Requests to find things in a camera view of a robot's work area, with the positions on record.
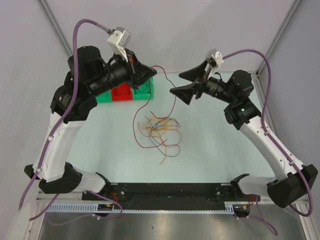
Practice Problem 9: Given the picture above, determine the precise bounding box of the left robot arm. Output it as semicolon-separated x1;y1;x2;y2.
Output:
24;46;157;200

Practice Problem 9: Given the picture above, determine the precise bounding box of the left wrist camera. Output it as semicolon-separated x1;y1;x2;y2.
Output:
107;26;132;62

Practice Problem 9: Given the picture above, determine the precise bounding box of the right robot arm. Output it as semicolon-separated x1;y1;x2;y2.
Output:
170;61;318;208

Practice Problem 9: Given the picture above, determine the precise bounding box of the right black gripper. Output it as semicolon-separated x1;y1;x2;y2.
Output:
169;59;236;106

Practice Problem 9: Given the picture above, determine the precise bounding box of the grey cable duct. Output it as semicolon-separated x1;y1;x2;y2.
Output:
47;202;234;215

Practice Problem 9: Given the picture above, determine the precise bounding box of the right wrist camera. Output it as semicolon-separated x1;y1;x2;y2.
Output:
205;48;224;79

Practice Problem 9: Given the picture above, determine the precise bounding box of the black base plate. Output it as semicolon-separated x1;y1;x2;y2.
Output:
98;182;256;204

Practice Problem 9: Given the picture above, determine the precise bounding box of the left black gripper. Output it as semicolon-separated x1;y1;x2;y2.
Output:
88;48;157;97

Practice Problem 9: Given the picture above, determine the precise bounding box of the right green bin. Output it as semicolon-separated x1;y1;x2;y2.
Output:
132;77;154;100

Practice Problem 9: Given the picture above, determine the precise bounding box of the left green bin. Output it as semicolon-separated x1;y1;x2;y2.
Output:
96;91;113;104

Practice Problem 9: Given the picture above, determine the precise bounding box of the red bin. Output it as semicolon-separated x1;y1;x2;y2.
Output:
111;83;133;102

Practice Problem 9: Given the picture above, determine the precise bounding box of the dark blue wire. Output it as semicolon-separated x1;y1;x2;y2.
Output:
147;115;181;132

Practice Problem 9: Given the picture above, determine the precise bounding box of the green bin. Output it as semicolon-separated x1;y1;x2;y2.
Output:
96;91;113;104
132;77;154;100

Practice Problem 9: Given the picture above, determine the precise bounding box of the aluminium frame rail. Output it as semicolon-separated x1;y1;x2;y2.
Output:
36;182;310;205

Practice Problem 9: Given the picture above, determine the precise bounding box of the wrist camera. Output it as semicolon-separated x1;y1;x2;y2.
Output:
107;26;132;62
205;48;224;79

